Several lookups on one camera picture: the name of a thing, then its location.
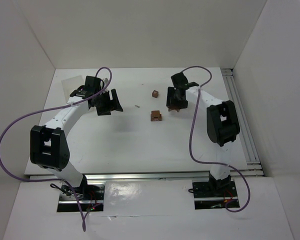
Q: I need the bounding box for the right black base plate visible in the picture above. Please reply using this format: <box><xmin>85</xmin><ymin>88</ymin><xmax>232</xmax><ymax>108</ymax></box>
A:
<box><xmin>188</xmin><ymin>181</ymin><xmax>238</xmax><ymax>199</ymax></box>

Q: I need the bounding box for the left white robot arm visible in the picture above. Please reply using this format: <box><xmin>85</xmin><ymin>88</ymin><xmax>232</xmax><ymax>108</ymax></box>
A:
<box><xmin>30</xmin><ymin>76</ymin><xmax>123</xmax><ymax>196</ymax></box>

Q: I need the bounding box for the brown wood block small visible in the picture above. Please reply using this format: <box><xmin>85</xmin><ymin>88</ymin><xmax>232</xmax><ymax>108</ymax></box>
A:
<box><xmin>151</xmin><ymin>90</ymin><xmax>159</xmax><ymax>98</ymax></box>

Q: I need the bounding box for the brown wood block notched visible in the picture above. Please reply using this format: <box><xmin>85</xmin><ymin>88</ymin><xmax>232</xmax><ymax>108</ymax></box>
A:
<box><xmin>150</xmin><ymin>110</ymin><xmax>162</xmax><ymax>122</ymax></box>

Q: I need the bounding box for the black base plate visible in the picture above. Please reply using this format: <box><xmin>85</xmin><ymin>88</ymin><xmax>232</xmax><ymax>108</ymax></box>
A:
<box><xmin>188</xmin><ymin>181</ymin><xmax>238</xmax><ymax>199</ymax></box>
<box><xmin>59</xmin><ymin>183</ymin><xmax>105</xmax><ymax>204</ymax></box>

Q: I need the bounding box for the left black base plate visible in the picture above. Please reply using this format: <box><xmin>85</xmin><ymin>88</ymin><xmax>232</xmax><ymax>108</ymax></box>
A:
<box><xmin>59</xmin><ymin>183</ymin><xmax>105</xmax><ymax>204</ymax></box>

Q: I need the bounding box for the white cardboard box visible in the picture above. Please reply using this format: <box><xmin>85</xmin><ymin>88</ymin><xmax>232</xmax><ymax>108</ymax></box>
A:
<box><xmin>61</xmin><ymin>75</ymin><xmax>85</xmax><ymax>102</ymax></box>

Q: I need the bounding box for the aluminium front rail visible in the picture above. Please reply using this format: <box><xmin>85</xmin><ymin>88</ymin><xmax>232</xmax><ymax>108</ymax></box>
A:
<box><xmin>30</xmin><ymin>169</ymin><xmax>264</xmax><ymax>182</ymax></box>

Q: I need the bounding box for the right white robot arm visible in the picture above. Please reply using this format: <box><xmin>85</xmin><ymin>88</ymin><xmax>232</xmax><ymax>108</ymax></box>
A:
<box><xmin>166</xmin><ymin>72</ymin><xmax>240</xmax><ymax>194</ymax></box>

